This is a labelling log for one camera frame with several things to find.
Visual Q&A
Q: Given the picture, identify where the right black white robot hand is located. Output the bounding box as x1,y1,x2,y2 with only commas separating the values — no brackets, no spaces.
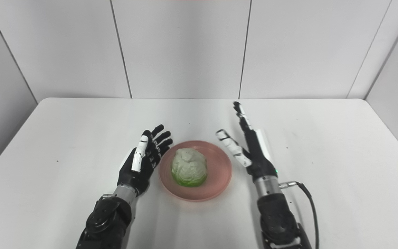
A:
216,101,278,183

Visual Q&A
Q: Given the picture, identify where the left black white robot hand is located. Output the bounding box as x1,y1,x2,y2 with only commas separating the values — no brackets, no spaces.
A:
117,124,173,197

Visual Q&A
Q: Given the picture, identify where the pink round plate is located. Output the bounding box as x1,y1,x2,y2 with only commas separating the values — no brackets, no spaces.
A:
158,140,233,202

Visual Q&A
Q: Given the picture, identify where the green white cabbage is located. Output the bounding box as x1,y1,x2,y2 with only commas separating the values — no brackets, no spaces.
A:
171,148,208,187

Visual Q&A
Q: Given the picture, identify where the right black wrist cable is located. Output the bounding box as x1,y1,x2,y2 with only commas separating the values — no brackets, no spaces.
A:
279,181,320,249

